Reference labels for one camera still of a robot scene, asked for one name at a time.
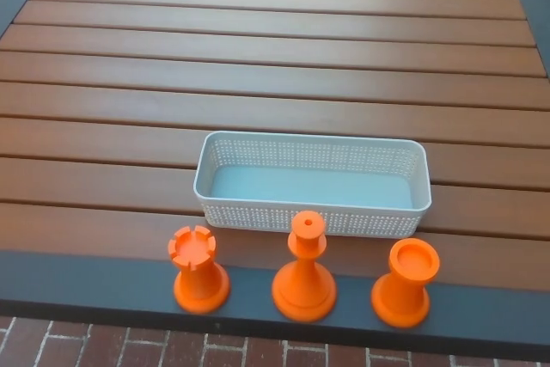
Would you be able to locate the orange tall slender chess piece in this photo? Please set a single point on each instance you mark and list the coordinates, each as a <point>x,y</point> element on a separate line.
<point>303,285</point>

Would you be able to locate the orange stout smooth-topped chess piece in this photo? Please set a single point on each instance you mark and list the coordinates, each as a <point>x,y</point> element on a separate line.
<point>399,294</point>

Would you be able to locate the white perforated plastic basket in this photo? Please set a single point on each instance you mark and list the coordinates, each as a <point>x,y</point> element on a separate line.
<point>309,188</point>

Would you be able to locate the orange notched rook chess piece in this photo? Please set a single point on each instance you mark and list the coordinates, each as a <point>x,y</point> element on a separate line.
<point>199,281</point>

